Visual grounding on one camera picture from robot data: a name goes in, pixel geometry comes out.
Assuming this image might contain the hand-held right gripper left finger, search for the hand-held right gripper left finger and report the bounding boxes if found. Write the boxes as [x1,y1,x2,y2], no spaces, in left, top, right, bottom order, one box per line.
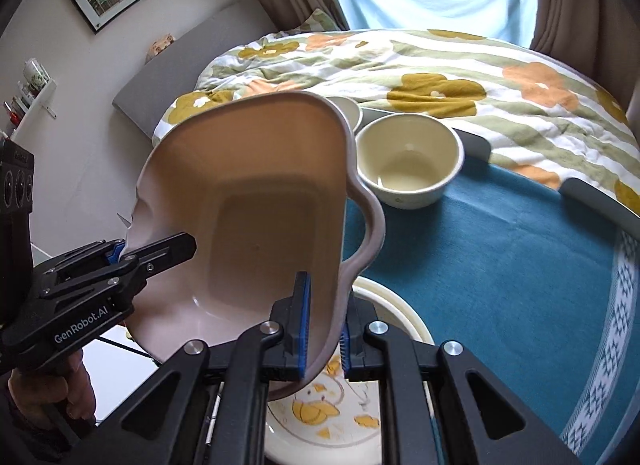
[107,271,313,465]

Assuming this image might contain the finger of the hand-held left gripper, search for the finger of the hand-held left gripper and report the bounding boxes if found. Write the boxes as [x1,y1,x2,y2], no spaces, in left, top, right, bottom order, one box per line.
[47,232,197,282]
[30,254,156,318]

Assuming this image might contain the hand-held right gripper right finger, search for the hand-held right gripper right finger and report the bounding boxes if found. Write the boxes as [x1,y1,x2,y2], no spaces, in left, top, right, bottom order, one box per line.
[339,292,557,465]

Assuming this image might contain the duck print plate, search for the duck print plate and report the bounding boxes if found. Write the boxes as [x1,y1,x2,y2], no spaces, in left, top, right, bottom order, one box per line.
[264,277,436,465]

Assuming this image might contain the pink square bowl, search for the pink square bowl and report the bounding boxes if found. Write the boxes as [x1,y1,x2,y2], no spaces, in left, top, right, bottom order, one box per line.
[122,91,387,400]

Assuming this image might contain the person's left hand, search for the person's left hand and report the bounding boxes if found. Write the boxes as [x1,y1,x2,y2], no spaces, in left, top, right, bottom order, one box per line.
[7,345,98,428]

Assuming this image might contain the blue patterned tablecloth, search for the blue patterned tablecloth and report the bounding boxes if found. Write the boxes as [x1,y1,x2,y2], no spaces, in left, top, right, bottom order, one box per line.
[340,155,640,465]

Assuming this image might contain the grey headboard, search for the grey headboard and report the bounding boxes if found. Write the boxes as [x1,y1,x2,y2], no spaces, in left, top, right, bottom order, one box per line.
[111,0,278,141]

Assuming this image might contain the cream round bowl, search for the cream round bowl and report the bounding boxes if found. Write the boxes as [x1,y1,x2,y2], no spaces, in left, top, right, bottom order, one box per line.
[355,114,465,210]

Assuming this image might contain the small plush toy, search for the small plush toy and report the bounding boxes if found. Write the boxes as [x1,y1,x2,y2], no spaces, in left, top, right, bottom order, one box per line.
[146,32,178,63]

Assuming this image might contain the green print cup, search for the green print cup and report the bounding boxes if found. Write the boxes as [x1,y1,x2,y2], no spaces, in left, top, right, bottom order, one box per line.
[24,58,52,93]

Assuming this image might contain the small white bowl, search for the small white bowl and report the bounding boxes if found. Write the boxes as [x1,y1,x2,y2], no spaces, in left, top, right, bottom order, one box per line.
[324,96,364,138]

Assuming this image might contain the floral striped blanket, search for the floral striped blanket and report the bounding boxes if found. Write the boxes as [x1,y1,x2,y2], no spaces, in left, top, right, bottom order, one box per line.
[152,28,640,216]

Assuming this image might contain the green striped pillow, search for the green striped pillow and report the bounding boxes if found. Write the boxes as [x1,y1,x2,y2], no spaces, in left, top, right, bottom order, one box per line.
[290,8,341,35]

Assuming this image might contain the white wall shelf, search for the white wall shelf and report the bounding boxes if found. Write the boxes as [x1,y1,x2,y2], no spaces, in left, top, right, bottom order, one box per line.
[0,72,57,143]

